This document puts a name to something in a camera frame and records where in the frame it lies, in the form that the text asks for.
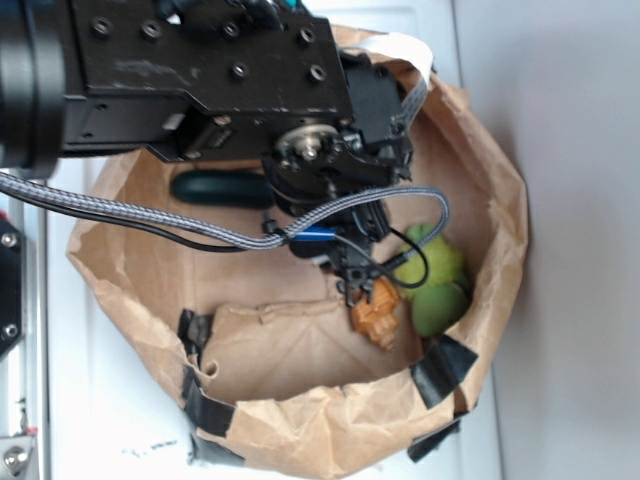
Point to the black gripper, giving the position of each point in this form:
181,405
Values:
315,164

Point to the dark green plastic pickle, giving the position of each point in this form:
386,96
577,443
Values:
236,189

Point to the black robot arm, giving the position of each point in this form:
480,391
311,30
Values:
193,81

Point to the orange conch seashell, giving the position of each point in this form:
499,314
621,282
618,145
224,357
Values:
374,314

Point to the green plush toy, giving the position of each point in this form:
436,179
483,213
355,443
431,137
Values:
436,285

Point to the brown paper bag bin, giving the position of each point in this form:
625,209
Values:
257,348

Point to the aluminium frame rail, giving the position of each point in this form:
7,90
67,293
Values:
25,425

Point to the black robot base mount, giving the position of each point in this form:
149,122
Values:
13,277

